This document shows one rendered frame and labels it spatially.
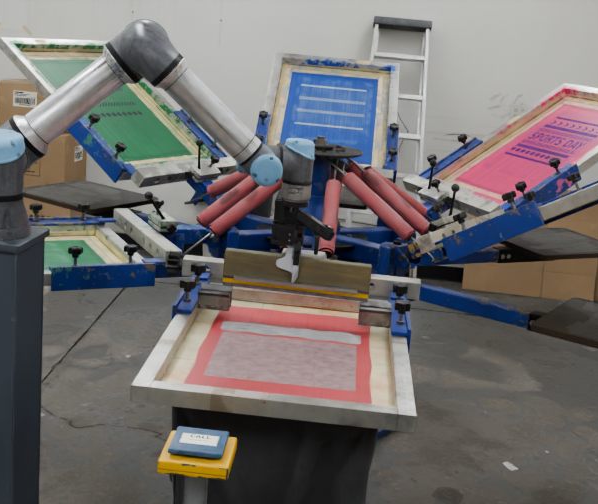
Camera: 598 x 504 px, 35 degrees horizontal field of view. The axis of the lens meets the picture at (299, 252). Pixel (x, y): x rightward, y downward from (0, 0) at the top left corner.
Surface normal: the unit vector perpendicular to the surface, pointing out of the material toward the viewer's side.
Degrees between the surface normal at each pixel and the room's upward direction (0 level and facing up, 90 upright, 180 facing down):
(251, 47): 90
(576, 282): 73
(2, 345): 90
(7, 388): 90
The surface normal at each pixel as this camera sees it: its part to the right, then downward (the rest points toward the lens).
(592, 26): -0.07, 0.24
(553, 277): -0.04, -0.06
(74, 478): 0.09, -0.97
